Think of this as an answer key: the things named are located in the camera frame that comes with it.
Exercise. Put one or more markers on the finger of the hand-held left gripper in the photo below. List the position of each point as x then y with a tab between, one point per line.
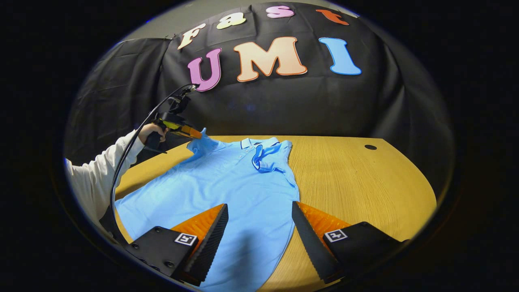
191	132

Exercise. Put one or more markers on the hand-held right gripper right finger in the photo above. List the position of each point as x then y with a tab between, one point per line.
310	243

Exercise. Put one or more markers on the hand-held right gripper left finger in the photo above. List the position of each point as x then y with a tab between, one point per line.
211	243

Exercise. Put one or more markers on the light blue T-shirt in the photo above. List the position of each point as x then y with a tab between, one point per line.
227	182

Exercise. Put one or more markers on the black backdrop cloth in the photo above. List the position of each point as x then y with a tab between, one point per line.
304	105

